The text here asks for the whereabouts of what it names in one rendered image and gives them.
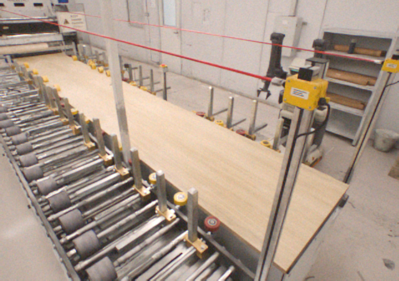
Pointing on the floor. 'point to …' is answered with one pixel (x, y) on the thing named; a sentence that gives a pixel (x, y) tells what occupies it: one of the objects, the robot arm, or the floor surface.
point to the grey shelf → (366, 68)
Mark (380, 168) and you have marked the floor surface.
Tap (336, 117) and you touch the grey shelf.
